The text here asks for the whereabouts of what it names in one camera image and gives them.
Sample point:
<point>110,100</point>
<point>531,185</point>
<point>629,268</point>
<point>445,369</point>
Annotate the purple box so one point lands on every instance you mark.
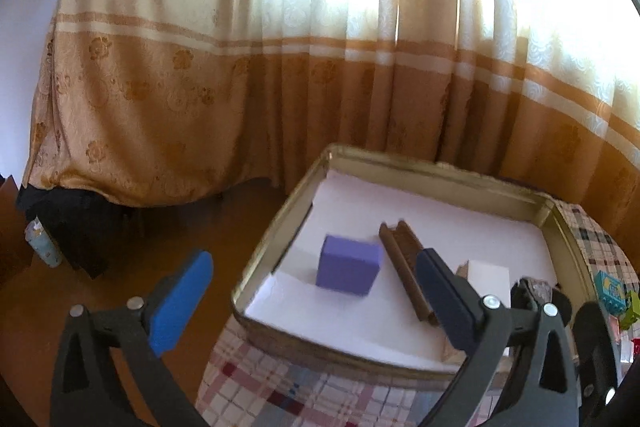
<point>347,264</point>

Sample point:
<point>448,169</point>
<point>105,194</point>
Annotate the rectangular metal tin box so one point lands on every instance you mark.
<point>277,229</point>

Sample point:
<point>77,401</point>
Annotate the beige and orange curtain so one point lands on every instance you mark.
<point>200,57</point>

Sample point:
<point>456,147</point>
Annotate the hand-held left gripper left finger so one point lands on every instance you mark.
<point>180,302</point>

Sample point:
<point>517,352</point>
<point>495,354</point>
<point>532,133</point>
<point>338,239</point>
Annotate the plaid tablecloth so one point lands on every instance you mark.
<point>260,387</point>

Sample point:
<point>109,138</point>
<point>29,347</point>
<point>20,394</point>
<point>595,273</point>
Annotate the white paper lining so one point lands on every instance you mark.
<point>450,217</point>

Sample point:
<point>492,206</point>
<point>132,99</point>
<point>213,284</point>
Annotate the teal toy box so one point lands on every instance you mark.
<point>607,289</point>

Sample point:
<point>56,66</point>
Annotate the light blue patterned bottle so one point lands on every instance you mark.
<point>44,244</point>

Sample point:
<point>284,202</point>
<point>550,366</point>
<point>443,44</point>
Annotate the green toy block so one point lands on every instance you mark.
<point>632,307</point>

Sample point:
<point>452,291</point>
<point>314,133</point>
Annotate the dark cloth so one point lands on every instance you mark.
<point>70,222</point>

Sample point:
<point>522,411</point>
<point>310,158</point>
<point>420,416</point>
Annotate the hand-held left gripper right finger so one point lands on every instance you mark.
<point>445,297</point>

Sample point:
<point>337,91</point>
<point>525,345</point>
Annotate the long brown box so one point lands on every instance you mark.
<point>402,267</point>

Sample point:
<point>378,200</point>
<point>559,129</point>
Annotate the plain white box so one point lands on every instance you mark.
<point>487,279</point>

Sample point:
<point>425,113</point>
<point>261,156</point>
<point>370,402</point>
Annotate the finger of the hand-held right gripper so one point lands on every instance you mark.
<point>595,347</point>

